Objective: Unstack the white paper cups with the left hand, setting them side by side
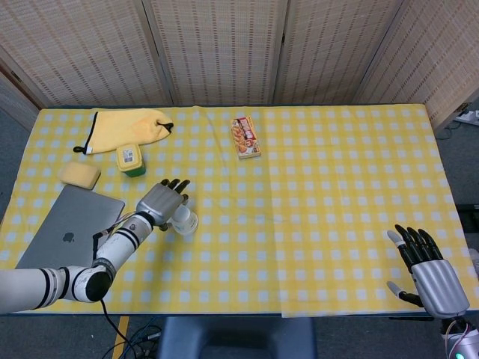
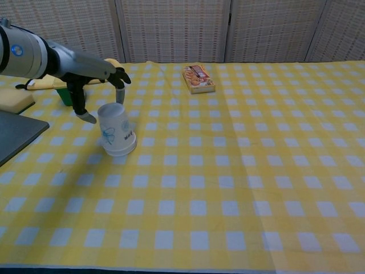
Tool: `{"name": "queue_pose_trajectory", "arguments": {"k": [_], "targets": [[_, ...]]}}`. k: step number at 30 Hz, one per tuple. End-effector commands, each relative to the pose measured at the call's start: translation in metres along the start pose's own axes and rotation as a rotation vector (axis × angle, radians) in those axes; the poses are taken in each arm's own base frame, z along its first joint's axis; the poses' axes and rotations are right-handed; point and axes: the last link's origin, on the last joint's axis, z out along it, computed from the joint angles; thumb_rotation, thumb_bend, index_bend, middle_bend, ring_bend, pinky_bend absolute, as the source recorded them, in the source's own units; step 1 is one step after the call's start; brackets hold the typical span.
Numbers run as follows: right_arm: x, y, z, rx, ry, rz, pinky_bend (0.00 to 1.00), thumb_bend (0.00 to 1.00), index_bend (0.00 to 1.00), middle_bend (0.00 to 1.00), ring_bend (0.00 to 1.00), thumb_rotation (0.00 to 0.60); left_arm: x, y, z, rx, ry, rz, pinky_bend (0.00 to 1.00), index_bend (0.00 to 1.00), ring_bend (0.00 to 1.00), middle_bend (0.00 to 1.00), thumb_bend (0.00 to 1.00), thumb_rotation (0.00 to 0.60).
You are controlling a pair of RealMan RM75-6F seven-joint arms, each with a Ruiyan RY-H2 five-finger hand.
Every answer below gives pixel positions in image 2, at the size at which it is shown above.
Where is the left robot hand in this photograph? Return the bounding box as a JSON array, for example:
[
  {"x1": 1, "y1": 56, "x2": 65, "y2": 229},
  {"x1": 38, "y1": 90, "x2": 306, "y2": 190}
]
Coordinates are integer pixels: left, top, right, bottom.
[{"x1": 45, "y1": 39, "x2": 132, "y2": 124}]

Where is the white paper cup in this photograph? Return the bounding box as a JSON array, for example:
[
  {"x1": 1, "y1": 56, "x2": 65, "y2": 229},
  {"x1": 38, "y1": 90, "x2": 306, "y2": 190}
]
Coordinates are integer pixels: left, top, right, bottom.
[
  {"x1": 96, "y1": 102, "x2": 137, "y2": 152},
  {"x1": 103, "y1": 139, "x2": 137, "y2": 158}
]

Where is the green container with yellow lid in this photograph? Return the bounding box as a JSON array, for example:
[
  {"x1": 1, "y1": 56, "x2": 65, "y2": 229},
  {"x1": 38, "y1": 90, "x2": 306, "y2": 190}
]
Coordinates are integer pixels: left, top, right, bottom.
[{"x1": 53, "y1": 80, "x2": 87, "y2": 107}]

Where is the yellow cloth with black trim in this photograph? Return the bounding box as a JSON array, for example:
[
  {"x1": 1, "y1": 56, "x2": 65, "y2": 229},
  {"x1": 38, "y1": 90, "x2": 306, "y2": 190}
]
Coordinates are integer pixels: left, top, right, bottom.
[{"x1": 15, "y1": 58, "x2": 125, "y2": 91}]

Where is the woven folding screen panel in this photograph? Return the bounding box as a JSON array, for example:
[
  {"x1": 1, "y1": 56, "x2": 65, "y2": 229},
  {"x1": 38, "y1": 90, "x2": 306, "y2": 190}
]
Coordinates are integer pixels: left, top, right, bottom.
[
  {"x1": 305, "y1": 0, "x2": 365, "y2": 62},
  {"x1": 116, "y1": 0, "x2": 230, "y2": 63},
  {"x1": 0, "y1": 0, "x2": 122, "y2": 65},
  {"x1": 226, "y1": 0, "x2": 329, "y2": 63}
]

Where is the yellow sponge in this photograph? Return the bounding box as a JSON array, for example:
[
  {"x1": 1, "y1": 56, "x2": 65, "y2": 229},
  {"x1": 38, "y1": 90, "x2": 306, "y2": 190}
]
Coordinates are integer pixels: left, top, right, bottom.
[{"x1": 0, "y1": 87, "x2": 37, "y2": 115}]

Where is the grey laptop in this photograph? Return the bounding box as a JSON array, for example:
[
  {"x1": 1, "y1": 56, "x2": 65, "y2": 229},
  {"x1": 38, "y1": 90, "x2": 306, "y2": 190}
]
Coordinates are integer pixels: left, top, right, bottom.
[{"x1": 0, "y1": 110, "x2": 50, "y2": 168}]

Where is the orange snack box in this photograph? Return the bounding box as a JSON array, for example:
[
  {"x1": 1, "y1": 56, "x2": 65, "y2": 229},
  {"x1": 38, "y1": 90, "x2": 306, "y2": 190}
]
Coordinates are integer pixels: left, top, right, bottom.
[{"x1": 182, "y1": 64, "x2": 217, "y2": 95}]

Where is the yellow white checkered tablecloth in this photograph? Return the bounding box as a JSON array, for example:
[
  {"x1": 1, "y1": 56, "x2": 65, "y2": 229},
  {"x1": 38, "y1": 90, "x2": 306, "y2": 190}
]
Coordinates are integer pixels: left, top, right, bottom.
[
  {"x1": 218, "y1": 60, "x2": 365, "y2": 272},
  {"x1": 0, "y1": 61, "x2": 275, "y2": 272}
]

